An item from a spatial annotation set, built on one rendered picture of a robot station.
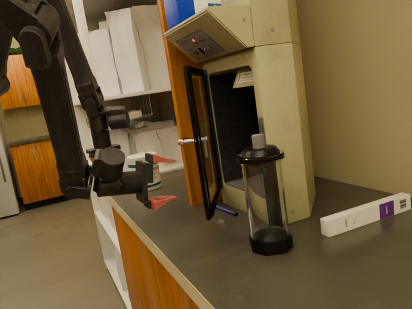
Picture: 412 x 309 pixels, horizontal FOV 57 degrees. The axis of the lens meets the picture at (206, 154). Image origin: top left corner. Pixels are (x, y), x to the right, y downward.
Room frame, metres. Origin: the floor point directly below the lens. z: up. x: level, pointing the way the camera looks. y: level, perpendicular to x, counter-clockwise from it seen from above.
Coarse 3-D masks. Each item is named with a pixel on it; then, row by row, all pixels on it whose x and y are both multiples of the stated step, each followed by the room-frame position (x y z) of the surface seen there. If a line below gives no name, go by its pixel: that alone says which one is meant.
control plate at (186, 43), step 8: (200, 32) 1.02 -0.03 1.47; (184, 40) 1.13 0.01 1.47; (192, 40) 1.10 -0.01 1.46; (200, 40) 1.07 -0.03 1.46; (208, 40) 1.04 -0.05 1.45; (184, 48) 1.19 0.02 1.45; (192, 48) 1.15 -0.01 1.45; (200, 48) 1.11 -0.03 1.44; (208, 48) 1.08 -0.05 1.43; (216, 48) 1.05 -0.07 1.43; (200, 56) 1.16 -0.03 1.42
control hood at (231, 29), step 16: (192, 16) 1.00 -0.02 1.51; (208, 16) 0.93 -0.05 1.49; (224, 16) 0.93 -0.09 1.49; (240, 16) 0.94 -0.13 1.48; (176, 32) 1.12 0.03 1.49; (192, 32) 1.06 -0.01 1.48; (208, 32) 1.00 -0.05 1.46; (224, 32) 0.95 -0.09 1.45; (240, 32) 0.94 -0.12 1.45; (224, 48) 1.02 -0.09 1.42; (240, 48) 0.97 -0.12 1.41
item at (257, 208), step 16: (256, 176) 0.81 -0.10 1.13; (272, 176) 0.80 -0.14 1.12; (256, 192) 0.81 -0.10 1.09; (272, 192) 0.80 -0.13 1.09; (256, 208) 0.81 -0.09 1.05; (272, 208) 0.80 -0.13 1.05; (256, 224) 0.81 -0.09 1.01; (272, 224) 0.80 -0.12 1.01; (288, 224) 0.83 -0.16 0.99; (256, 240) 0.82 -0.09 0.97; (272, 240) 0.80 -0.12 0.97
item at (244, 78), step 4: (240, 68) 1.10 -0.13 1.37; (244, 68) 1.08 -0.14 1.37; (248, 68) 1.07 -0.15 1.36; (240, 72) 1.09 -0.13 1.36; (244, 72) 1.07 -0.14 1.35; (248, 72) 1.06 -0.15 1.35; (236, 76) 1.12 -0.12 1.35; (240, 76) 1.08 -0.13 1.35; (244, 76) 1.07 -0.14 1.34; (248, 76) 1.06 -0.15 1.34; (252, 76) 1.05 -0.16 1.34; (236, 80) 1.10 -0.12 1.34; (240, 80) 1.08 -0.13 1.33; (244, 80) 1.07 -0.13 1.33; (248, 80) 1.06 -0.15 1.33; (252, 80) 1.05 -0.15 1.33; (236, 84) 1.09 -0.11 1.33; (240, 84) 1.07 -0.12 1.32; (244, 84) 1.06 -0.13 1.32; (248, 84) 1.05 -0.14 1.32; (252, 84) 1.05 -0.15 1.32
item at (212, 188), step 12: (204, 96) 1.18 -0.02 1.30; (192, 108) 0.93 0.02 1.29; (204, 108) 1.14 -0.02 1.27; (192, 120) 0.93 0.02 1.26; (204, 120) 1.10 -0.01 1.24; (204, 132) 1.07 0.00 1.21; (204, 156) 1.01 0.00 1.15; (216, 180) 1.18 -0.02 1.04; (204, 192) 0.93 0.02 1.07; (204, 204) 0.93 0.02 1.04
